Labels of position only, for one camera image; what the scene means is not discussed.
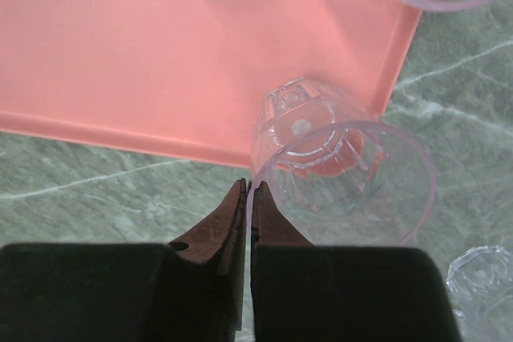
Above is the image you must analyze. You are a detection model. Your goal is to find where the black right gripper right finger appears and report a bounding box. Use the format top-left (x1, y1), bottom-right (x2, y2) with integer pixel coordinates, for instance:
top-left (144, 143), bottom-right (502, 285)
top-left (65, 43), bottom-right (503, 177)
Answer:
top-left (250, 183), bottom-right (461, 342)

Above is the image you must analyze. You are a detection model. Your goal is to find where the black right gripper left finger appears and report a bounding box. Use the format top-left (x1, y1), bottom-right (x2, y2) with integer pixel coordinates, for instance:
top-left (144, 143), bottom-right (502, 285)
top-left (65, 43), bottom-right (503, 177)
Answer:
top-left (1, 179), bottom-right (246, 341)

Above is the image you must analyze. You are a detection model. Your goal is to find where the pink plastic tray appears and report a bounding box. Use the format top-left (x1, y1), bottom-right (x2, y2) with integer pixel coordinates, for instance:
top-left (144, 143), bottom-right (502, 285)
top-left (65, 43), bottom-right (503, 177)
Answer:
top-left (1, 0), bottom-right (421, 167)

